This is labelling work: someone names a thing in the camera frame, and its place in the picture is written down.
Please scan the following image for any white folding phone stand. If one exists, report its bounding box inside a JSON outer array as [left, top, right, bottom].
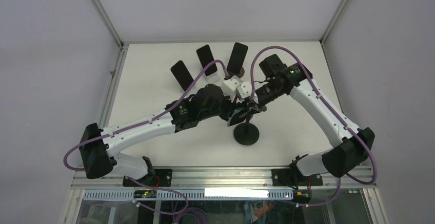
[[205, 72, 220, 84]]

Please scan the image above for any black phone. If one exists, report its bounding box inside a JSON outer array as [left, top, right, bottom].
[[227, 107, 252, 127], [227, 42, 248, 73], [170, 60, 193, 91], [196, 45, 218, 77]]

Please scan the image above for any black tall clamp stand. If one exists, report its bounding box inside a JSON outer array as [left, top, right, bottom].
[[233, 105, 267, 146]]

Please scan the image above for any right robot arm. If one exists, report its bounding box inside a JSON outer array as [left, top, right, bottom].
[[255, 54, 375, 186]]

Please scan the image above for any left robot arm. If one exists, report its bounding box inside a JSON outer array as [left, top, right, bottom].
[[80, 84, 237, 186]]

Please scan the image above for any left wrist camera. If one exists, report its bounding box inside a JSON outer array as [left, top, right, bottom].
[[221, 76, 243, 99]]

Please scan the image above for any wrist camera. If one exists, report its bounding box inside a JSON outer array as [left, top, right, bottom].
[[235, 82, 255, 101], [221, 76, 243, 99]]

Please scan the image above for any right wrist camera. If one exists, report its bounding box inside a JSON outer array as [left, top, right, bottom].
[[235, 82, 255, 101]]

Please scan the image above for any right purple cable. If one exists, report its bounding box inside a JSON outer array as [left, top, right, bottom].
[[250, 46, 379, 208]]

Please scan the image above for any purple cable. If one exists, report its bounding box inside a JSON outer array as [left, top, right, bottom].
[[63, 59, 228, 224], [250, 46, 379, 208]]

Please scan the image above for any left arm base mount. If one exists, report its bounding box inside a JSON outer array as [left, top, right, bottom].
[[122, 168, 173, 187]]

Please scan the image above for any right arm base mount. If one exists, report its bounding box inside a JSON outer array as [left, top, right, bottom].
[[271, 168, 323, 187]]

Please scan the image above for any aluminium frame rail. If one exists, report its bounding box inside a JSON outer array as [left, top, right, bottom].
[[71, 166, 377, 190]]

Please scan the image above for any white slotted cable duct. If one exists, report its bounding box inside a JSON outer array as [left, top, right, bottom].
[[83, 188, 293, 201]]

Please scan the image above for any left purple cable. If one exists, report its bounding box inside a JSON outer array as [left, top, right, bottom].
[[63, 59, 228, 224]]

